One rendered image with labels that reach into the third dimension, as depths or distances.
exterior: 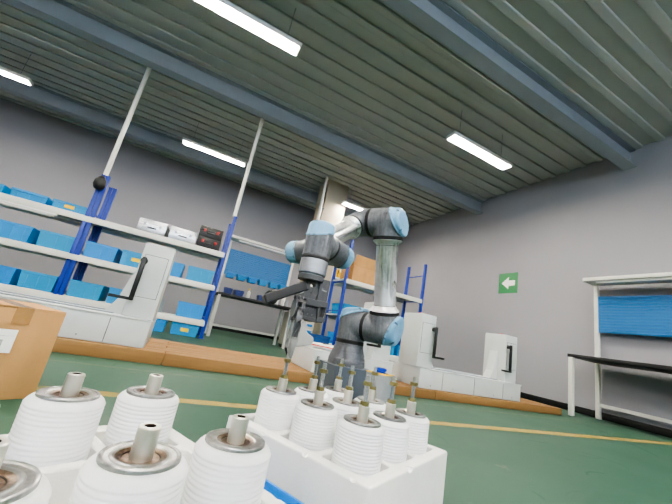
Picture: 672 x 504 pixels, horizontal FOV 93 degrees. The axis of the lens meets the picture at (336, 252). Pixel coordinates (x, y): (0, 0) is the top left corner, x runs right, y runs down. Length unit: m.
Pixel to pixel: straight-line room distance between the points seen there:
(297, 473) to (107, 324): 2.08
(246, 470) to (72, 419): 0.26
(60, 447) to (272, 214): 9.16
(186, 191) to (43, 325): 8.04
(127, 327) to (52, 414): 2.04
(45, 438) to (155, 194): 8.90
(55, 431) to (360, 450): 0.46
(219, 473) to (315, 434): 0.33
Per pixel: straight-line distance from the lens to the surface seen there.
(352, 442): 0.69
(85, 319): 2.65
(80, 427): 0.61
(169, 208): 9.28
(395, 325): 1.24
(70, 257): 5.41
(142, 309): 2.67
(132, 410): 0.65
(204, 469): 0.47
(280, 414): 0.83
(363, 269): 6.19
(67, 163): 9.84
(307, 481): 0.72
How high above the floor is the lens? 0.40
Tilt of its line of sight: 14 degrees up
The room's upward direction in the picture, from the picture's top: 11 degrees clockwise
